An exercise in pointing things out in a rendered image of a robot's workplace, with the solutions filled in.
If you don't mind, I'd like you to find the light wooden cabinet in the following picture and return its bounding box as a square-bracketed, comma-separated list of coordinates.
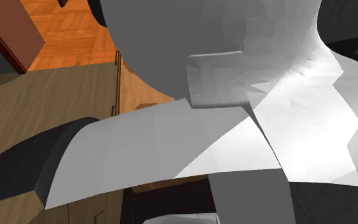
[0, 50, 176, 224]

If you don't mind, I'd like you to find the brown wooden furniture piece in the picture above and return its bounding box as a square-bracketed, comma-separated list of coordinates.
[0, 0, 46, 75]

